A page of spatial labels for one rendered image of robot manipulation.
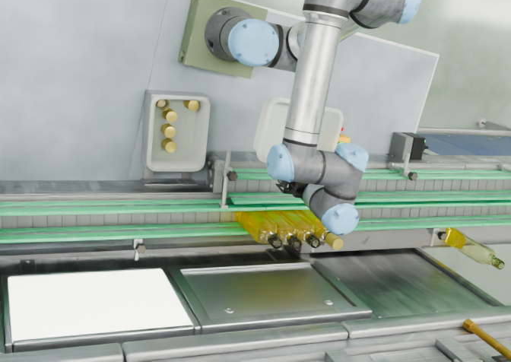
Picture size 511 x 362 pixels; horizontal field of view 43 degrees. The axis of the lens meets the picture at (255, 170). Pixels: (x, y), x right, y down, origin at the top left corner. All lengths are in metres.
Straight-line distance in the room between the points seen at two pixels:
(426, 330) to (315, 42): 0.84
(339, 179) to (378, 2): 0.37
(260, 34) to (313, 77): 0.38
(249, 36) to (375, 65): 0.65
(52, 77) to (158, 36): 0.32
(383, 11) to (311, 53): 0.18
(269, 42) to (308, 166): 0.44
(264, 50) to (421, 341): 0.84
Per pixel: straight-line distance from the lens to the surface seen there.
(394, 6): 1.41
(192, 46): 1.87
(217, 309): 1.67
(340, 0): 1.34
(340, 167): 1.40
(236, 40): 1.68
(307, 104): 1.34
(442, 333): 1.81
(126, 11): 1.90
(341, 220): 1.43
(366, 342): 1.68
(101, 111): 1.92
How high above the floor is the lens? 2.61
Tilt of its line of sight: 62 degrees down
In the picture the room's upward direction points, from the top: 128 degrees clockwise
